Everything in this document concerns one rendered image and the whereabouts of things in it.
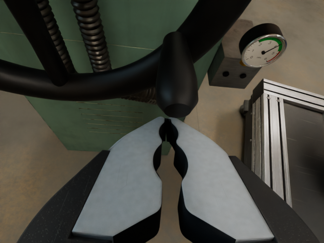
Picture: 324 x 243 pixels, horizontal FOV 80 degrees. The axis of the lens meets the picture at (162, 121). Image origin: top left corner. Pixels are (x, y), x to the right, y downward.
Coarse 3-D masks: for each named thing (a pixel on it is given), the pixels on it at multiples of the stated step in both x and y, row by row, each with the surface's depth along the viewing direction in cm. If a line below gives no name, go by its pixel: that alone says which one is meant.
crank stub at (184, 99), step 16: (176, 32) 13; (176, 48) 12; (160, 64) 12; (176, 64) 11; (192, 64) 12; (160, 80) 11; (176, 80) 10; (192, 80) 11; (160, 96) 11; (176, 96) 10; (192, 96) 10; (176, 112) 11
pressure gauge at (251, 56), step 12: (264, 24) 28; (252, 36) 28; (264, 36) 27; (276, 36) 27; (240, 48) 31; (252, 48) 29; (264, 48) 29; (276, 48) 29; (252, 60) 31; (264, 60) 31
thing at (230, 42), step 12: (240, 24) 39; (252, 24) 40; (228, 36) 37; (240, 36) 38; (228, 48) 35; (216, 60) 38; (228, 60) 35; (240, 60) 35; (216, 72) 37; (228, 72) 37; (240, 72) 37; (252, 72) 37; (216, 84) 41; (228, 84) 40; (240, 84) 40
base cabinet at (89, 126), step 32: (0, 0) 29; (64, 0) 29; (128, 0) 29; (160, 0) 29; (192, 0) 29; (0, 32) 34; (64, 32) 34; (128, 32) 34; (160, 32) 34; (32, 64) 40; (64, 128) 66; (96, 128) 65; (128, 128) 65
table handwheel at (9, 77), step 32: (32, 0) 12; (224, 0) 11; (32, 32) 13; (192, 32) 13; (224, 32) 13; (0, 64) 17; (128, 64) 18; (32, 96) 19; (64, 96) 19; (96, 96) 19
